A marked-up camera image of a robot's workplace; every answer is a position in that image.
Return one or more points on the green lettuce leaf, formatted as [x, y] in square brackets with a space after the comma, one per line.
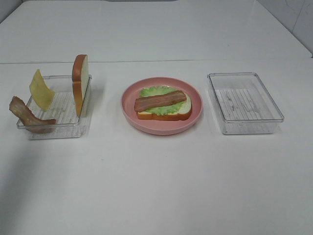
[182, 107]

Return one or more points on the bacon strip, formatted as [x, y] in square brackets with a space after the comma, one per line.
[19, 109]
[144, 103]

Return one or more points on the left clear plastic tray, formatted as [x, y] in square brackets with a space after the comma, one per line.
[62, 109]

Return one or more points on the clear plastic tray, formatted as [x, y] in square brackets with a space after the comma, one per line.
[242, 104]
[62, 109]

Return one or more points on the bread slice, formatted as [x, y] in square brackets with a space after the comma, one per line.
[166, 117]
[80, 78]

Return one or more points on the pink round plate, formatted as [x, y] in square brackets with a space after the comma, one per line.
[160, 127]

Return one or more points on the yellow cheese slice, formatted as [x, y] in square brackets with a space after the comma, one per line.
[41, 93]

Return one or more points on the right clear plastic tray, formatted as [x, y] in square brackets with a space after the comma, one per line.
[242, 104]

